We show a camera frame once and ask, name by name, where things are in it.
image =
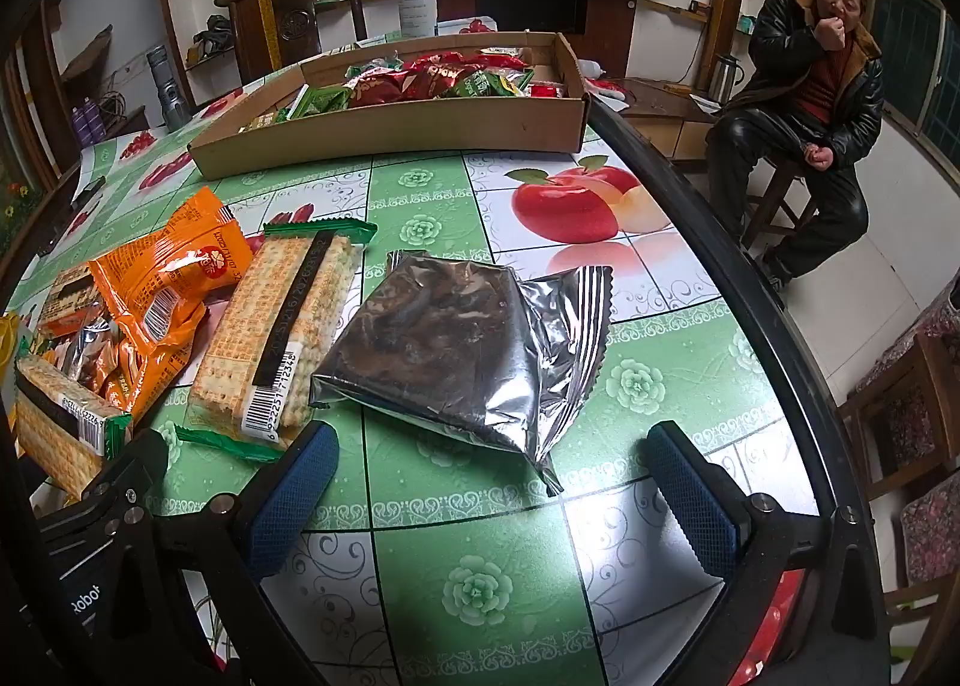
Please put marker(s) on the wooden chair floral cushion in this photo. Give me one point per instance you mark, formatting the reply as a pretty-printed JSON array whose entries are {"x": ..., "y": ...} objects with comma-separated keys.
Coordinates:
[
  {"x": 930, "y": 528},
  {"x": 900, "y": 393}
]

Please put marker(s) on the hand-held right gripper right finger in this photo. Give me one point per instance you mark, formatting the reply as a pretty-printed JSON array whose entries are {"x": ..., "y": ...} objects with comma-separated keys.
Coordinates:
[{"x": 694, "y": 506}]

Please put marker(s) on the green-ended cracker packet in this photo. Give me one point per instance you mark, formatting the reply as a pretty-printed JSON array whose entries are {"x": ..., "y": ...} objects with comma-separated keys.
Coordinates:
[
  {"x": 52, "y": 416},
  {"x": 277, "y": 326}
]

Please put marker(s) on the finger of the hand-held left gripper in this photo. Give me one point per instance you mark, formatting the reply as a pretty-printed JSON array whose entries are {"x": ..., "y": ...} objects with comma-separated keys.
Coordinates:
[{"x": 135, "y": 465}]

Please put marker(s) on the yellow plastic item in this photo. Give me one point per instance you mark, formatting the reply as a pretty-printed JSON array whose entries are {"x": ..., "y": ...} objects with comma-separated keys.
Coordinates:
[{"x": 7, "y": 333}]

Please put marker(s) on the small silver snack packet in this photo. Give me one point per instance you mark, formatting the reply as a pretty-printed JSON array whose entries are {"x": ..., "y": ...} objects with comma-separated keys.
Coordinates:
[{"x": 94, "y": 345}]

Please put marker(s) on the red plastic stool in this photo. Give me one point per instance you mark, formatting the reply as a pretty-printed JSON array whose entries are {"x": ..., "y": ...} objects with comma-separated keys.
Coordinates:
[{"x": 772, "y": 626}]

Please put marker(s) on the dark wooden armchair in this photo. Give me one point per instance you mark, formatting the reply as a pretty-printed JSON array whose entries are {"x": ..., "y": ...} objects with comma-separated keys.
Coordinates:
[{"x": 300, "y": 18}]

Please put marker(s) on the wooden stool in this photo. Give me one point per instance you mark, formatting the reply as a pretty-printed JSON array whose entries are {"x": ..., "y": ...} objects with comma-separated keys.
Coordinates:
[{"x": 780, "y": 191}]

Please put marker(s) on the barred window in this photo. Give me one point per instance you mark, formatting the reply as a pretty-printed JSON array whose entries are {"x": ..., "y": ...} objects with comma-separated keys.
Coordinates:
[{"x": 907, "y": 41}]

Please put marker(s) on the pile of small snack packets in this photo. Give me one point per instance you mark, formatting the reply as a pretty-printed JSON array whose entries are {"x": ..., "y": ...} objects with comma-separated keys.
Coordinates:
[{"x": 420, "y": 82}]

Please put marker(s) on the orange snack bag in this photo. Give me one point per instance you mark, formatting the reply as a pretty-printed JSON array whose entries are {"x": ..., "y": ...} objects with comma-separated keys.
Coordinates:
[{"x": 172, "y": 266}]

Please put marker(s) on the silver foil snack bag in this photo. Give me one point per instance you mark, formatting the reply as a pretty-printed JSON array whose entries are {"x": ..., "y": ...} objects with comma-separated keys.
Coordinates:
[{"x": 450, "y": 356}]

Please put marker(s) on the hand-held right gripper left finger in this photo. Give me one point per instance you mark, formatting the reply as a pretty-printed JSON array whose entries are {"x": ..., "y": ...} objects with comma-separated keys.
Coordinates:
[{"x": 296, "y": 498}]

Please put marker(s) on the cardboard box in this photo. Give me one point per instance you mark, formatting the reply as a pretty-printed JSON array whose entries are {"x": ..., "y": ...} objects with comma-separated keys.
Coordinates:
[{"x": 390, "y": 134}]

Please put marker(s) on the low brown table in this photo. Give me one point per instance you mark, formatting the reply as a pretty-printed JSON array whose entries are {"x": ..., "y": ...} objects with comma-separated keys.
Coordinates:
[{"x": 660, "y": 123}]

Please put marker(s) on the red white plastic packet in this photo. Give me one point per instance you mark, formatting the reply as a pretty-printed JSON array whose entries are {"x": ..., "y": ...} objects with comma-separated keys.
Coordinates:
[{"x": 611, "y": 89}]

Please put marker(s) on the steel kettle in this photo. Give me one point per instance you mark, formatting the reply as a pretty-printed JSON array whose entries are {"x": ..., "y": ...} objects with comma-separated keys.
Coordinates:
[{"x": 724, "y": 78}]

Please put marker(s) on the orange cracker packet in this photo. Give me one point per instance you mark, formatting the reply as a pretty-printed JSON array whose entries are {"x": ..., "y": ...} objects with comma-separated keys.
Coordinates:
[{"x": 67, "y": 296}]

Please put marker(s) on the fruit print tablecloth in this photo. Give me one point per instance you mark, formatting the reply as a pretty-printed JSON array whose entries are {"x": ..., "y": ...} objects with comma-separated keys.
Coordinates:
[{"x": 450, "y": 221}]

